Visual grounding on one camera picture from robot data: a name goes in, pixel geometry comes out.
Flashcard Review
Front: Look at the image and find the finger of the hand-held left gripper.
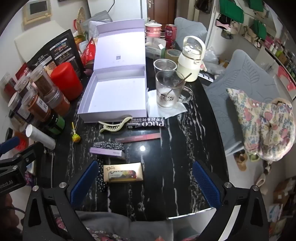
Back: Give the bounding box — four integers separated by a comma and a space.
0, 142, 45, 173
0, 136, 21, 156

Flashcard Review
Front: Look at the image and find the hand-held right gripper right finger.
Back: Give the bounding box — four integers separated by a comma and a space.
192, 160, 270, 241

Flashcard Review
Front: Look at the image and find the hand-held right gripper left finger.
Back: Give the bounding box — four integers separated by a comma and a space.
22, 160, 100, 241

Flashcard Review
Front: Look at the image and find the purple long box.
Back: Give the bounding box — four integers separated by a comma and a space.
90, 147, 124, 158

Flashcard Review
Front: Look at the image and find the gold chocolate box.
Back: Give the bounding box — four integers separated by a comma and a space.
103, 162, 144, 183

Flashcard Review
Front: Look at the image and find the black white checkered umbrella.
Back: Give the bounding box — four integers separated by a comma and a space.
92, 140, 124, 151

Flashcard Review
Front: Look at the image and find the green yellow lollipop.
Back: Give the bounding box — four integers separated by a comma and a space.
70, 122, 81, 143

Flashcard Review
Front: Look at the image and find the pink long box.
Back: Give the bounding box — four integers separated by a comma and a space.
116, 133, 161, 143

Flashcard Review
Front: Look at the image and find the white gift box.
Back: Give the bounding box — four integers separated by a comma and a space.
77, 19, 148, 124

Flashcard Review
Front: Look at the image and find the purple floral packet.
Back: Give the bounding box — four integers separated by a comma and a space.
24, 173, 35, 186

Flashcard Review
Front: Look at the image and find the white tube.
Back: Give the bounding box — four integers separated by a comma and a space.
25, 124, 56, 150

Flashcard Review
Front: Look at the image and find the brown sandal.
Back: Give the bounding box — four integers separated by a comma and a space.
233, 151, 248, 171

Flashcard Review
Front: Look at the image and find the green jar with black lid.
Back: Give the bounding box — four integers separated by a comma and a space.
45, 113, 66, 135

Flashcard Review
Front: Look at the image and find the grey clothing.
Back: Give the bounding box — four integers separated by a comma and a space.
76, 210, 176, 241

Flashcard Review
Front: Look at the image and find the cluster of clear spice jars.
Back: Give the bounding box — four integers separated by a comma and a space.
0, 64, 71, 130

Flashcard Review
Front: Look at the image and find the cream hair claw clip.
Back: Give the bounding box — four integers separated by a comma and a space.
98, 117, 133, 133

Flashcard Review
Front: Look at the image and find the pile of cardboard boxes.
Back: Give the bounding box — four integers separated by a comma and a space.
268, 178, 296, 237

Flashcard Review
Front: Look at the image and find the white paper napkin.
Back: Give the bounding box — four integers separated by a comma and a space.
146, 90, 188, 119

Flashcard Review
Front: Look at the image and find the red canister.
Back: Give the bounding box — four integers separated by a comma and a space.
50, 62, 83, 101

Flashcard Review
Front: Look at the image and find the black long box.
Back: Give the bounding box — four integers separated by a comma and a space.
126, 120, 166, 129

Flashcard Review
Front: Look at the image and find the floral fabric bag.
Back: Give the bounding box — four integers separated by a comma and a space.
227, 88, 296, 161

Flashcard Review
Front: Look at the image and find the clear glass pitcher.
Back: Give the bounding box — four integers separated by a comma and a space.
155, 70, 193, 109

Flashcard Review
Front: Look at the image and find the white chair back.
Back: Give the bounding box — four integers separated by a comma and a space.
14, 20, 63, 63

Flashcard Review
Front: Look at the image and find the metal spoon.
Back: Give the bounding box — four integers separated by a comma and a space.
162, 73, 192, 99

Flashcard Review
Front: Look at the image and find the grey cushioned chair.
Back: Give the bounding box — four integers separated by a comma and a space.
174, 17, 208, 50
205, 49, 287, 153

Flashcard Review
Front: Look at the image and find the red snack bag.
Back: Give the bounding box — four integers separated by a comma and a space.
81, 38, 97, 67

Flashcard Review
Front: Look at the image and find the white water bottle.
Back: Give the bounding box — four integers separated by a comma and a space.
177, 35, 206, 82

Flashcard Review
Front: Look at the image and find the clear plastic cup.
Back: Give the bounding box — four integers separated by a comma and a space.
153, 59, 178, 77

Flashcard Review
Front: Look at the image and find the clear plastic bag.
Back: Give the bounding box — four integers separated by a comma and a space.
205, 47, 225, 75

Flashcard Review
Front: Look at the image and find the brown tape roll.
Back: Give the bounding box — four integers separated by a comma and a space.
165, 49, 182, 61

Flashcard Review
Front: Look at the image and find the small white carton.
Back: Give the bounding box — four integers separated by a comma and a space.
145, 37, 167, 59

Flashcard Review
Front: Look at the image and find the woven straw fan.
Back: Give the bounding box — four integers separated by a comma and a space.
77, 7, 87, 30

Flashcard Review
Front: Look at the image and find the shelf with small bottles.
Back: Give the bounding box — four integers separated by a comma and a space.
266, 37, 296, 77

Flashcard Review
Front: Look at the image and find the grey plastic bag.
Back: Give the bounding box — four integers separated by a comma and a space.
85, 13, 111, 26

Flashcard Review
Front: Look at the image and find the red drink can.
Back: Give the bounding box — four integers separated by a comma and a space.
165, 24, 177, 48

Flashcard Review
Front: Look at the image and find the pink paper cup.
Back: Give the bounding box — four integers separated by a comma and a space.
145, 23, 162, 34
145, 31, 162, 40

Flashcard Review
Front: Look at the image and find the green tote bag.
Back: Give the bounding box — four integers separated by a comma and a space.
245, 0, 264, 12
218, 0, 245, 24
252, 20, 267, 40

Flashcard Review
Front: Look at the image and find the brown door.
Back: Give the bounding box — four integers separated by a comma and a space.
148, 0, 176, 24

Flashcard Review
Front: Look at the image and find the wall intercom panel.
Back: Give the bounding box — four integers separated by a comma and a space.
23, 0, 52, 25

